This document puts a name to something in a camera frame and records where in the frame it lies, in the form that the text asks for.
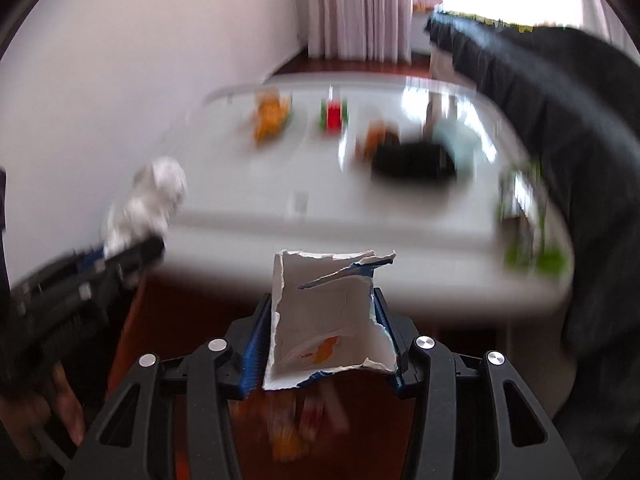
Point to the white plastic table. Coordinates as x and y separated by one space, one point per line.
300 170

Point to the person's left hand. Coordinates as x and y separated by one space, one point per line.
62 400

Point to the orange snack packet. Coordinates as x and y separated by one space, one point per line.
270 117

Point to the red and green can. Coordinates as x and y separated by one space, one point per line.
332 112

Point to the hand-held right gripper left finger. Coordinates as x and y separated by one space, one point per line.
255 350

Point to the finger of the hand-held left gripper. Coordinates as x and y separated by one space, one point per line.
135 257

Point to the light blue wrapper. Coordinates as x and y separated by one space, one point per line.
460 142

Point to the black object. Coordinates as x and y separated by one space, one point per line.
412 165

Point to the dark grey sofa cover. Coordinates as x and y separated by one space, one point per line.
575 135

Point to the green snack packet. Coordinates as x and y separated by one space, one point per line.
530 255

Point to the orange and brown packet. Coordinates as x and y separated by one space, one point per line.
375 137

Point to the pale pink curtain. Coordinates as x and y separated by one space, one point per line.
355 10

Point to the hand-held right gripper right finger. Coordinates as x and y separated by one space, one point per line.
400 355

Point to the white tissue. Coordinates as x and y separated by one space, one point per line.
150 195

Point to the red waste bin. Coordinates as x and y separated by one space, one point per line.
165 320

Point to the torn white carton piece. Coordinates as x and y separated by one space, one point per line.
325 320

